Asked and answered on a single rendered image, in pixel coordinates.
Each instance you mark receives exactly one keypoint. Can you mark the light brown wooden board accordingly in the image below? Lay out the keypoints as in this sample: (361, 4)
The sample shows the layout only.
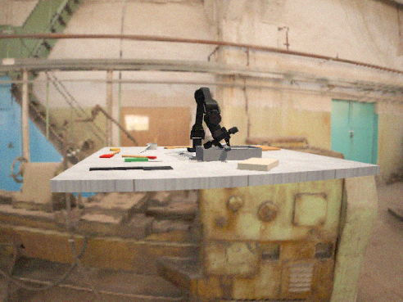
(268, 148)

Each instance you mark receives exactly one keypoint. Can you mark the cream flat block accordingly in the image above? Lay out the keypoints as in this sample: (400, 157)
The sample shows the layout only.
(258, 164)

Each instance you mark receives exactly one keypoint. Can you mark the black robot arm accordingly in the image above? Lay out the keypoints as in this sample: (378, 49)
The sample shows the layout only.
(209, 106)

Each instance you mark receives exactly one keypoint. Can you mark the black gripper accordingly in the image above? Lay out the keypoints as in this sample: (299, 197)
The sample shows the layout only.
(208, 145)

